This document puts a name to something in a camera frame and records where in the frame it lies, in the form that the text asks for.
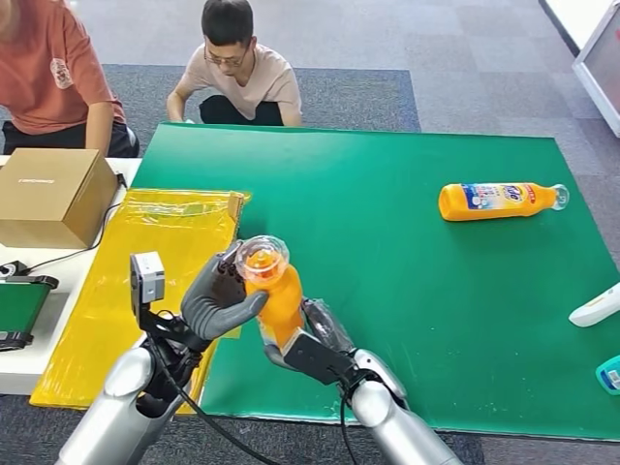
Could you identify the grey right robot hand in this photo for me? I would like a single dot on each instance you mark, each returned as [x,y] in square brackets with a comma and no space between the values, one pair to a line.
[326,324]

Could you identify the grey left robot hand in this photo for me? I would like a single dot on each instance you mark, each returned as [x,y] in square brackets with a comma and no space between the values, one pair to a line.
[216,305]

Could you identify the orange bottle with clear cap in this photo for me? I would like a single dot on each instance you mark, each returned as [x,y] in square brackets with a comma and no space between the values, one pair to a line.
[278,301]
[494,201]

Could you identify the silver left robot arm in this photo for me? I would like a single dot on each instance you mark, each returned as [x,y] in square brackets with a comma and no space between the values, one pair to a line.
[121,411]

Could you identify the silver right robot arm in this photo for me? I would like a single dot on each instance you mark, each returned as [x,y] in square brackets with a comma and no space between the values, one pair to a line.
[397,423]

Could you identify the white plastic bottle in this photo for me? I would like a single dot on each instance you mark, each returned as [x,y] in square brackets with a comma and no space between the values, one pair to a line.
[598,308]

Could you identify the yellow plastic-wrapped flat box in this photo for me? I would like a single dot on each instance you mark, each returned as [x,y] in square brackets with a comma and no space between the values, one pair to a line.
[145,257]

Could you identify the green table mat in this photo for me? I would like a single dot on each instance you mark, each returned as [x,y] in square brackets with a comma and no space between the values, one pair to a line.
[388,212]

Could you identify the person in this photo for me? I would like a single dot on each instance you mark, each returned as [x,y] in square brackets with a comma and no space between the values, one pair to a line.
[48,83]
[242,77]

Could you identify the brown cardboard box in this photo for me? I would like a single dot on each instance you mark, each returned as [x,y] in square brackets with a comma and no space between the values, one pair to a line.
[48,192]

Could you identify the green and black device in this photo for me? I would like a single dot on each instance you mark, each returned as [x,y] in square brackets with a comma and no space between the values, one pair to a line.
[19,308]

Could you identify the teal plastic container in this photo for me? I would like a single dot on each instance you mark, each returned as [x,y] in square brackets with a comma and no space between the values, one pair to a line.
[610,375]

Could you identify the white framed panel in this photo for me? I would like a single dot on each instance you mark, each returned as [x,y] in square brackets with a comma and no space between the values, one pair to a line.
[603,64]

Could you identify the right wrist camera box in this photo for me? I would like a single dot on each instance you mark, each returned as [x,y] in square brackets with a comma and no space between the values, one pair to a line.
[320,359]

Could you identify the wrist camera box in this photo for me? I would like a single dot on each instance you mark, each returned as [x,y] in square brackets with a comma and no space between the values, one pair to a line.
[148,279]
[320,359]

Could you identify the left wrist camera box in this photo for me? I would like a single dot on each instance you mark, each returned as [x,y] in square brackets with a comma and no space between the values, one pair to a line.
[148,279]

